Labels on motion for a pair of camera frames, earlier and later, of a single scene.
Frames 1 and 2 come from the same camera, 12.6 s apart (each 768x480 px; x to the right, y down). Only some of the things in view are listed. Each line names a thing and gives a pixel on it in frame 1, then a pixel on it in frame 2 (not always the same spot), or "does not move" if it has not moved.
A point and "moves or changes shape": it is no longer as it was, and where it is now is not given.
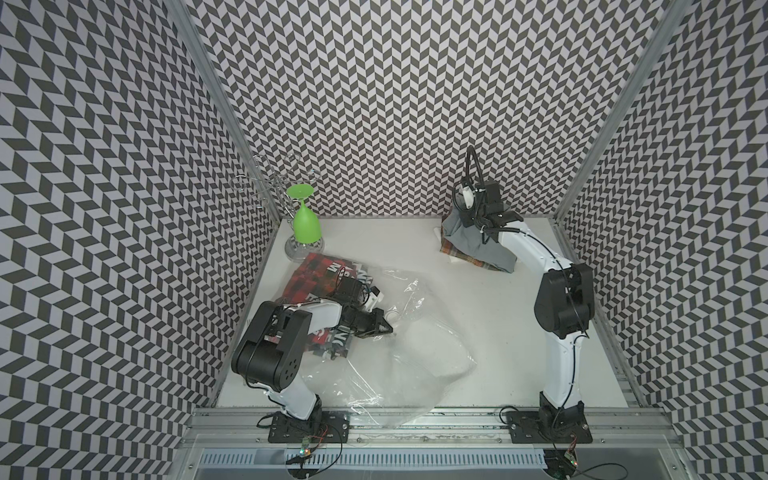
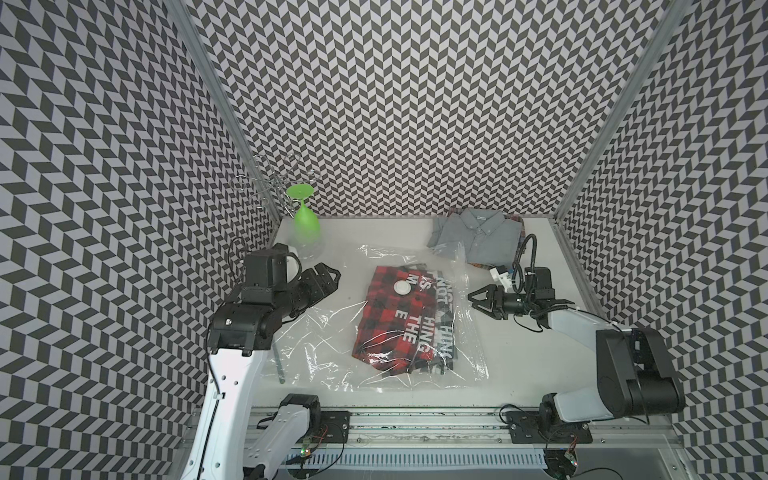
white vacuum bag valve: [393, 315] -> [402, 287]
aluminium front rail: [436, 429] does not move
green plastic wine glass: [306, 227] does not move
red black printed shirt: [314, 277] -> [414, 332]
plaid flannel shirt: [451, 250] moves or changes shape
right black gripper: [465, 217] -> [494, 300]
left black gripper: [373, 329] -> [317, 291]
